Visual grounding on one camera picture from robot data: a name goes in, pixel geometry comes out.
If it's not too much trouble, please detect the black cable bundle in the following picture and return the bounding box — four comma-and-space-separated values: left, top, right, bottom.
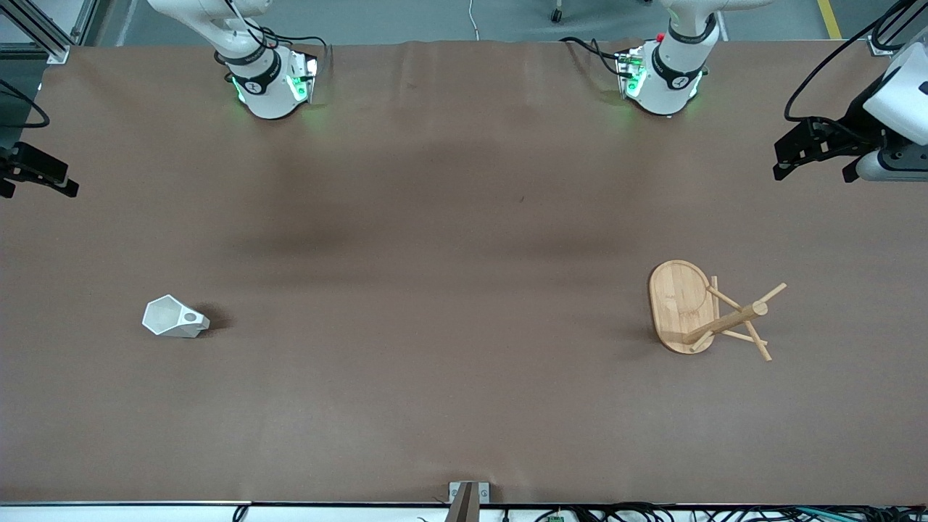
533, 502, 928, 522

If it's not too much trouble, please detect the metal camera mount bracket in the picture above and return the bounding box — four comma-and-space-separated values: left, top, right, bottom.
447, 481, 491, 522

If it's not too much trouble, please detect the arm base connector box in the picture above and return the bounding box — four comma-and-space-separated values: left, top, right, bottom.
286, 51, 320, 104
616, 47, 647, 99

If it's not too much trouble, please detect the white faceted cup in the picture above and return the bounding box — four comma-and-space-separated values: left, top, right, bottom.
142, 294, 211, 339

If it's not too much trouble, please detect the black base cable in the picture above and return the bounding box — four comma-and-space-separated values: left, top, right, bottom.
225, 0, 331, 73
560, 36, 628, 77

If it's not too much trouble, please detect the brown table cover sheet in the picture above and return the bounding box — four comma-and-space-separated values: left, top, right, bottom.
0, 40, 928, 506

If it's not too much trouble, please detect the wooden cup rack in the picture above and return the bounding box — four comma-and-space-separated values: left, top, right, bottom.
648, 260, 788, 362

